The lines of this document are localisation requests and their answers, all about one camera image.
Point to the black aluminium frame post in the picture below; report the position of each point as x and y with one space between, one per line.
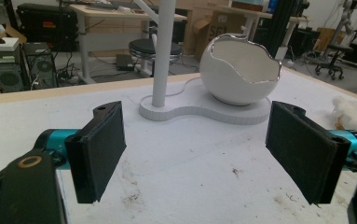
280 26

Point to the small white box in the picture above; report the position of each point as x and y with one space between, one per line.
7 44

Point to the white eggshell-shaped bowl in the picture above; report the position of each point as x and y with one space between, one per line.
240 70

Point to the white stand with pole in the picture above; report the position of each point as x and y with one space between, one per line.
194 107

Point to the light wooden desk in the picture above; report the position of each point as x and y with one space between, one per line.
104 18

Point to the light wooden table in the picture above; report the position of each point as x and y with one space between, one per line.
260 18

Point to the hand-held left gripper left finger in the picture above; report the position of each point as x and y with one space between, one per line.
97 149

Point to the black equipment case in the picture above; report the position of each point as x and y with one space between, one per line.
47 26

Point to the cardboard box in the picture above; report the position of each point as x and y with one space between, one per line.
221 26

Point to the round black stool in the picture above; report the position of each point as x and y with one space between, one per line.
149 49

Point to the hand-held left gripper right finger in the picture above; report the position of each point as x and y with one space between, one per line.
303 149

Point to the white fluffy cloth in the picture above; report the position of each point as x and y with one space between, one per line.
356 116

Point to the black office chair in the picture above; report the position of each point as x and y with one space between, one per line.
334 59

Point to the black computer tower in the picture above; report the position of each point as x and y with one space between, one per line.
39 65

